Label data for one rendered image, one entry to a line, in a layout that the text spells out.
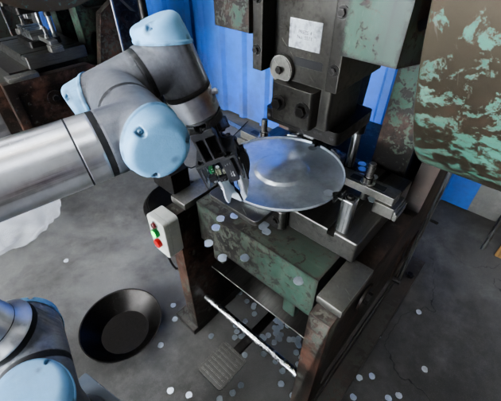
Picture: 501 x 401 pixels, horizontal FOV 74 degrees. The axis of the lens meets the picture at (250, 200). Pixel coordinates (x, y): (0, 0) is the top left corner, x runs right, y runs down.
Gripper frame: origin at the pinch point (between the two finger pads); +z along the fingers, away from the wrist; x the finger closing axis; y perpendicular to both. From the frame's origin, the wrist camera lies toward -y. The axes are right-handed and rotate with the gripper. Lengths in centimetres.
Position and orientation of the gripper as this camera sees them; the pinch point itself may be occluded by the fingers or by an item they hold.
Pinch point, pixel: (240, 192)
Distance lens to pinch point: 69.4
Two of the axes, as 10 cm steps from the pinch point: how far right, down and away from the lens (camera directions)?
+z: 3.2, 7.0, 6.4
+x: 9.4, -3.0, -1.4
